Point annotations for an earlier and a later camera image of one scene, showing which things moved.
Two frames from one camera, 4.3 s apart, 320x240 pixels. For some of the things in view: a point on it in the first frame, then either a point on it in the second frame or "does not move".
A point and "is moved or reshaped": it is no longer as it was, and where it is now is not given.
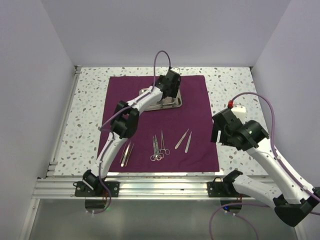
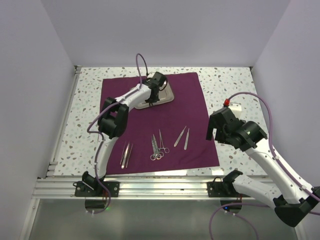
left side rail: x=53 y=162 does not move
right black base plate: x=222 y=189 does not move
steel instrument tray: x=166 y=103 is moved or reshaped
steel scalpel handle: x=181 y=140 is moved or reshaped
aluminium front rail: x=131 y=189 does not move
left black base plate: x=96 y=189 does not move
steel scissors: x=157 y=156 does not move
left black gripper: x=175 y=88 to x=153 y=100
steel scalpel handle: x=188 y=142 is moved or reshaped
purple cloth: x=176 y=140 does not move
